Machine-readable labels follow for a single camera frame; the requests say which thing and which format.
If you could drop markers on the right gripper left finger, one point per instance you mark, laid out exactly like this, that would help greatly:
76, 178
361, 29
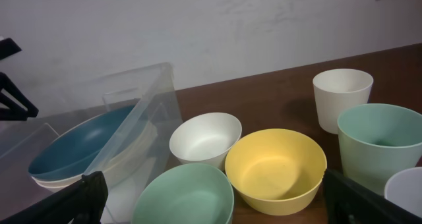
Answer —
81, 202

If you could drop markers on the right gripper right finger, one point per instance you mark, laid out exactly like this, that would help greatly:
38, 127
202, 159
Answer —
348, 202

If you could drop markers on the dark blue plate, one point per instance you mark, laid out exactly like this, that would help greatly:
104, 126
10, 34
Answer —
71, 153

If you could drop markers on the yellow bowl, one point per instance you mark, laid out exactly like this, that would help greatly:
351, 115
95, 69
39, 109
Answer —
276, 171

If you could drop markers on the clear plastic storage container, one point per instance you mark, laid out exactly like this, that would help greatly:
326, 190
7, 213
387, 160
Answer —
149, 90

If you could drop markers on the mint green bowl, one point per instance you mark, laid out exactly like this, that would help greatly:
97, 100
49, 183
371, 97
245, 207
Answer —
186, 194

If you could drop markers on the white bowl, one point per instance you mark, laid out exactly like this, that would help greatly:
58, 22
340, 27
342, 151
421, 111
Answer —
206, 138

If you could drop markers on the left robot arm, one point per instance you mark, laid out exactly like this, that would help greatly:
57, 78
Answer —
17, 106

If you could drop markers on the light grey cup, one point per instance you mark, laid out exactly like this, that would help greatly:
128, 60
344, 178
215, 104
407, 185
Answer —
404, 190

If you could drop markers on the mint green cup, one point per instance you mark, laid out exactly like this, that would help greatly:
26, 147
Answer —
376, 141

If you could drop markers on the cream white cup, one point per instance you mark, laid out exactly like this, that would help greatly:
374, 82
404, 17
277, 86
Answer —
337, 90

